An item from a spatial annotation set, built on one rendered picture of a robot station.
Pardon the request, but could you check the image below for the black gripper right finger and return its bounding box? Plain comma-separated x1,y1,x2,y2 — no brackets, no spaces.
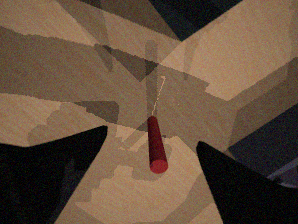
196,141,298,224

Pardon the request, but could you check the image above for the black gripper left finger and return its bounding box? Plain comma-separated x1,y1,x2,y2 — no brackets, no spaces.
0,125,108,224

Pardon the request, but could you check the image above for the dark red peg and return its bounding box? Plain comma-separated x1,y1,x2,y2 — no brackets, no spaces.
147,116,168,174

